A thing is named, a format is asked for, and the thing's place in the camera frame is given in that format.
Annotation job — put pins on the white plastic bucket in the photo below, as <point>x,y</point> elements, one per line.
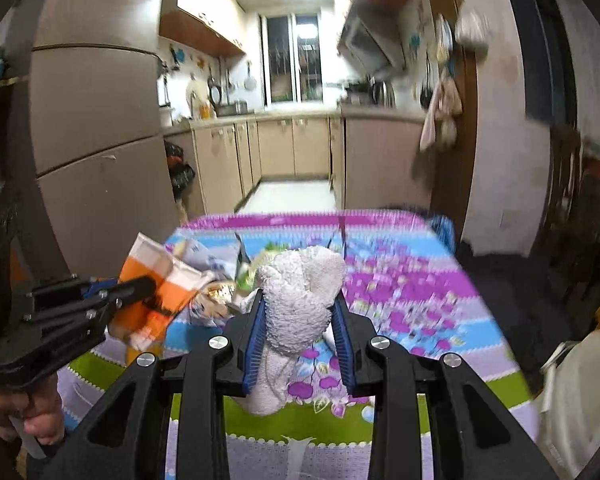
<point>580,400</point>

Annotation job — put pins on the beige refrigerator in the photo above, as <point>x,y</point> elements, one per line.
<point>95,125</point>

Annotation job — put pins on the wooden door frame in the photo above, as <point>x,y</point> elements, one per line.
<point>460,110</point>

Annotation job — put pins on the kitchen window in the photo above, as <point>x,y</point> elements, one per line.
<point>292,60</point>

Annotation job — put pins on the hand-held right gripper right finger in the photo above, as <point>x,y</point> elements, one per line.
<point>341,350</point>

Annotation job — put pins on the black plastic bag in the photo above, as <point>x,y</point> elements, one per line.
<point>180,170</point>

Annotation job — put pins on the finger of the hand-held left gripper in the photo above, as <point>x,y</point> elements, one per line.
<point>70,325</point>
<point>132,290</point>

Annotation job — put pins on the wall cabinet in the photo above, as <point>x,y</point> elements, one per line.
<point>205,10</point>

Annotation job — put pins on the white packet with blue print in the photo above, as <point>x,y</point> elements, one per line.
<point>205,260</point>

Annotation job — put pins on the wooden chair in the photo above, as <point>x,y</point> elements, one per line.
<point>585,200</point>

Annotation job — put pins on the white cloth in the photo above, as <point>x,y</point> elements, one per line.
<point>300,300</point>

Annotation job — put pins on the range hood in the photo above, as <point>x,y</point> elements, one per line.
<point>370,42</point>

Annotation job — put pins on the floral tablecloth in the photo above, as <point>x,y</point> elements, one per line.
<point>410,300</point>

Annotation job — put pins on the beige base cabinets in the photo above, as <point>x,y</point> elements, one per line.
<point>280,147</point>

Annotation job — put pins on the green carton box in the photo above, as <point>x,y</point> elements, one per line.
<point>247,270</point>

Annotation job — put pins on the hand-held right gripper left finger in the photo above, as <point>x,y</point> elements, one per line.
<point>254,345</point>

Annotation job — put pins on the hanging frying pan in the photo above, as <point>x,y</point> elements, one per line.
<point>215,91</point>

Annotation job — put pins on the hanging white bag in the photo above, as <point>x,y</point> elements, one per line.
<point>472,27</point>

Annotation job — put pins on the beige counter cabinet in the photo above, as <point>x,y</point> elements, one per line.
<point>380,160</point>

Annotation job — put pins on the blue plastic bag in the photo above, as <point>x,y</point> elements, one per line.
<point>444,232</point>

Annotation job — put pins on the dark wall panel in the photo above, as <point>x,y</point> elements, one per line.
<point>540,50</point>

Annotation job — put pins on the hanging pink cloth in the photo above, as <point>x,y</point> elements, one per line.
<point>437,115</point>

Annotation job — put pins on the person's left hand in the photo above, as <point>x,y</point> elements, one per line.
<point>42,417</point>

